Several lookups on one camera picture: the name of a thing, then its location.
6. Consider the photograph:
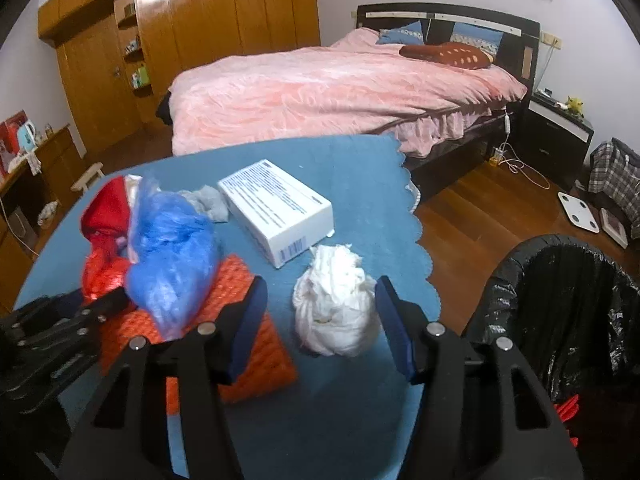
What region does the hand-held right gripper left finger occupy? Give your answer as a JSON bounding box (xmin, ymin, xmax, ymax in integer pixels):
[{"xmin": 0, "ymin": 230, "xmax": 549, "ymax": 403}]
[{"xmin": 60, "ymin": 275, "xmax": 271, "ymax": 480}]

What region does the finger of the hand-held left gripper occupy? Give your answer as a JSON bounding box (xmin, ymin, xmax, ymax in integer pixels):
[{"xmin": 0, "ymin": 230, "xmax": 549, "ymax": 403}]
[{"xmin": 64, "ymin": 286, "xmax": 134, "ymax": 322}]

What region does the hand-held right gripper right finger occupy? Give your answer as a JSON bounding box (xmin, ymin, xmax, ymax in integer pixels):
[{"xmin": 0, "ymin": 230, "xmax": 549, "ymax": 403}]
[{"xmin": 375, "ymin": 275, "xmax": 586, "ymax": 480}]

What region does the orange woven packet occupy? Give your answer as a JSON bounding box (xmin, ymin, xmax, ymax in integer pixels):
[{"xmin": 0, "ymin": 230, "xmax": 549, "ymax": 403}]
[{"xmin": 99, "ymin": 254, "xmax": 299, "ymax": 407}]

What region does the white tissue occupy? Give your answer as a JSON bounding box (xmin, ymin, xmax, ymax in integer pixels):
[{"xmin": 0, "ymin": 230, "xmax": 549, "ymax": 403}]
[{"xmin": 292, "ymin": 243, "xmax": 384, "ymax": 359}]

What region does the blue plastic bag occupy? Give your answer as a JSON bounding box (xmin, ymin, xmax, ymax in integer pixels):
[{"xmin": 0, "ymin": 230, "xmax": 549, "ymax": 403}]
[{"xmin": 124, "ymin": 176, "xmax": 224, "ymax": 342}]

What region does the red plastic bag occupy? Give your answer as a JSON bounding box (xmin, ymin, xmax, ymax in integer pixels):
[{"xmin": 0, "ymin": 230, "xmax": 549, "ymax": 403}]
[{"xmin": 80, "ymin": 176, "xmax": 147, "ymax": 307}]

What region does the white cardboard box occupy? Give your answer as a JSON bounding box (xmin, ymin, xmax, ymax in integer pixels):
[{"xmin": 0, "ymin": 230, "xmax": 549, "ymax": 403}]
[{"xmin": 217, "ymin": 158, "xmax": 335, "ymax": 270}]

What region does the bin with black liner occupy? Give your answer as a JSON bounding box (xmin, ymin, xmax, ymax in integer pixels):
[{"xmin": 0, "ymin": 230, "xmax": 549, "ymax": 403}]
[{"xmin": 461, "ymin": 233, "xmax": 640, "ymax": 480}]

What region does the grey crumpled bag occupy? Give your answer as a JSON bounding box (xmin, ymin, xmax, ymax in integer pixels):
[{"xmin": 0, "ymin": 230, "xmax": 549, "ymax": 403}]
[{"xmin": 179, "ymin": 184, "xmax": 232, "ymax": 224}]

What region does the blue scalloped table cloth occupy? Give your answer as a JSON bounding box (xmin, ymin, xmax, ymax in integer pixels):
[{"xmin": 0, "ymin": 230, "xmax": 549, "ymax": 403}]
[{"xmin": 14, "ymin": 132, "xmax": 442, "ymax": 480}]

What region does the wooden sideboard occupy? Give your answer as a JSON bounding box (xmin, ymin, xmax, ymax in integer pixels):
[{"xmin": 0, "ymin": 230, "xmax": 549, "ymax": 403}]
[{"xmin": 0, "ymin": 124, "xmax": 87, "ymax": 307}]

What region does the light blue kettle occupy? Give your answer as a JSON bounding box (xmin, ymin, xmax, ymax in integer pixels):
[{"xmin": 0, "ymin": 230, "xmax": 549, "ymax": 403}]
[{"xmin": 17, "ymin": 119, "xmax": 39, "ymax": 154}]

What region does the red box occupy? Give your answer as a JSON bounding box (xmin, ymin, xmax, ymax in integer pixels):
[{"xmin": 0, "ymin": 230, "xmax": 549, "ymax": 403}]
[{"xmin": 0, "ymin": 109, "xmax": 29, "ymax": 177}]

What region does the red wrapper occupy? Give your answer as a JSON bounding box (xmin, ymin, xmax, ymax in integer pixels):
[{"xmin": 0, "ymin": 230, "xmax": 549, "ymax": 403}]
[{"xmin": 554, "ymin": 394, "xmax": 582, "ymax": 449}]

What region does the white bathroom scale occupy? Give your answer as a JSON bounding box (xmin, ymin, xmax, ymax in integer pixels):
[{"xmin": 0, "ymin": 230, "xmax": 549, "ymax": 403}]
[{"xmin": 557, "ymin": 190, "xmax": 601, "ymax": 234}]

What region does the bed with pink blanket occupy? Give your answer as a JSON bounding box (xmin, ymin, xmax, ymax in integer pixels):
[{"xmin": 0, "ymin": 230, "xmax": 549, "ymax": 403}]
[{"xmin": 167, "ymin": 27, "xmax": 529, "ymax": 159}]

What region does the white scale with dark centre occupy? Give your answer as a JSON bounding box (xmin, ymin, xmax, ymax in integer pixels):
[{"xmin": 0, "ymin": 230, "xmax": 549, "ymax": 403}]
[{"xmin": 599, "ymin": 207, "xmax": 630, "ymax": 249}]

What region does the black and white nightstand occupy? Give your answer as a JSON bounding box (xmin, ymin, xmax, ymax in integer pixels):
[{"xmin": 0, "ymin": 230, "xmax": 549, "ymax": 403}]
[{"xmin": 519, "ymin": 90, "xmax": 596, "ymax": 189}]

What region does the plaid fabric bag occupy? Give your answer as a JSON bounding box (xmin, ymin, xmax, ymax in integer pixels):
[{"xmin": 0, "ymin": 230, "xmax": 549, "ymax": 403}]
[{"xmin": 587, "ymin": 137, "xmax": 640, "ymax": 239}]

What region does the brown dotted pillow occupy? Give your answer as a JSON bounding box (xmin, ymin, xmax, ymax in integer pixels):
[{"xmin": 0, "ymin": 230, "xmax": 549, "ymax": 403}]
[{"xmin": 399, "ymin": 42, "xmax": 494, "ymax": 69}]

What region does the blue patterned pillow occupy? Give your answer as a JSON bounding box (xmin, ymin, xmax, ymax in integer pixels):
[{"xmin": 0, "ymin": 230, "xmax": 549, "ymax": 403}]
[
  {"xmin": 376, "ymin": 20, "xmax": 426, "ymax": 46},
  {"xmin": 449, "ymin": 22, "xmax": 505, "ymax": 56}
]

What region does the wooden wardrobe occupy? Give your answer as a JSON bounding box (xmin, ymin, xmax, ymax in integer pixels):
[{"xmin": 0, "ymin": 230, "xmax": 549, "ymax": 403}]
[{"xmin": 37, "ymin": 0, "xmax": 321, "ymax": 157}]

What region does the white cable with switch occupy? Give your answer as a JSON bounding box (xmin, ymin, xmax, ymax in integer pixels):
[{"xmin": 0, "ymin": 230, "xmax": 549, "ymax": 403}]
[{"xmin": 501, "ymin": 109, "xmax": 551, "ymax": 191}]

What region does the dark wooden bed frame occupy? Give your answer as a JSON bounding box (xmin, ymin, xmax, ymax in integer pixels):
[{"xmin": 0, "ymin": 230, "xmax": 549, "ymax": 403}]
[{"xmin": 355, "ymin": 3, "xmax": 542, "ymax": 197}]

